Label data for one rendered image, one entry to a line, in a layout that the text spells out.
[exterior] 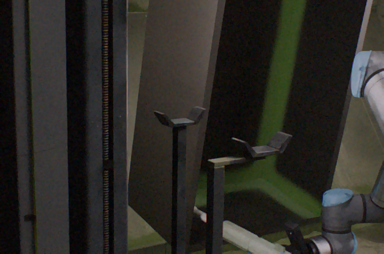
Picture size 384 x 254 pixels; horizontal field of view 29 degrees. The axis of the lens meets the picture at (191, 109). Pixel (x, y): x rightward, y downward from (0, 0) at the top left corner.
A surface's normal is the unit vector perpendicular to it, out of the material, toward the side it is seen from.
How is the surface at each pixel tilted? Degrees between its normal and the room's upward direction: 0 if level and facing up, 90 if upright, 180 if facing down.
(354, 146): 57
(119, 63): 90
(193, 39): 90
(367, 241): 0
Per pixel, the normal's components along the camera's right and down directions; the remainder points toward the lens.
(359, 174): 0.46, -0.39
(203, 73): -0.83, 0.09
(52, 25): 0.54, 0.17
